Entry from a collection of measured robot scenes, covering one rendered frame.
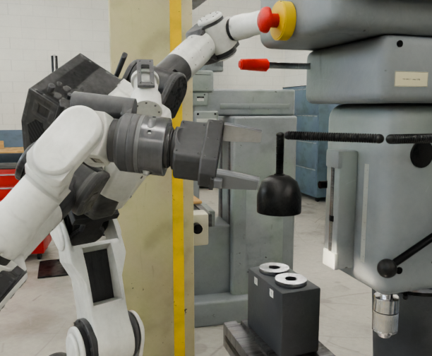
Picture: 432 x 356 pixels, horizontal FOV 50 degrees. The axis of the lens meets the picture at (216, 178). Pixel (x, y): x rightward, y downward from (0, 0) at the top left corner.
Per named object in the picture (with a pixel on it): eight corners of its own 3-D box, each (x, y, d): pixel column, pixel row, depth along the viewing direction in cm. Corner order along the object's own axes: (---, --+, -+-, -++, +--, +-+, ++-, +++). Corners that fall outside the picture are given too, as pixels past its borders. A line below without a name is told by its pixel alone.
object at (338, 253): (334, 270, 82) (338, 151, 79) (322, 263, 86) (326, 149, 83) (353, 268, 84) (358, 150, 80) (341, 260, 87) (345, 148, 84)
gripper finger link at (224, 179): (257, 189, 67) (214, 184, 68) (260, 173, 65) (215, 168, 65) (256, 197, 66) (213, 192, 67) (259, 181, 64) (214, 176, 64)
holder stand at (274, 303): (280, 359, 127) (282, 289, 124) (246, 324, 147) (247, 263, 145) (318, 351, 131) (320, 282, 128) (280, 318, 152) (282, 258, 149)
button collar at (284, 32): (284, 37, 72) (285, -4, 71) (268, 42, 78) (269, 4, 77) (296, 37, 73) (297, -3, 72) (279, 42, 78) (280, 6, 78)
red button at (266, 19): (264, 30, 72) (265, 3, 71) (254, 34, 76) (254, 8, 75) (284, 32, 73) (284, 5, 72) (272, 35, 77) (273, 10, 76)
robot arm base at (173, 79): (121, 112, 131) (111, 82, 121) (146, 82, 137) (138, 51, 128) (167, 128, 126) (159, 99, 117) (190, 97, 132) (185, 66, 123)
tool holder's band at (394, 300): (397, 297, 91) (398, 292, 91) (400, 306, 87) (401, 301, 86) (372, 294, 92) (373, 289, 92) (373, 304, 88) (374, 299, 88)
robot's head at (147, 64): (131, 111, 103) (130, 85, 97) (130, 86, 108) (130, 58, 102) (160, 111, 104) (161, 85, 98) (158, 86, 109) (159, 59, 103)
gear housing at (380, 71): (382, 102, 68) (386, 32, 67) (302, 104, 91) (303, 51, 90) (550, 103, 79) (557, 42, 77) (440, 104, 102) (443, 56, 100)
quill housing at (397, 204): (382, 302, 76) (393, 102, 71) (317, 263, 96) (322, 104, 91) (474, 288, 82) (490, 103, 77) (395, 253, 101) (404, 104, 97)
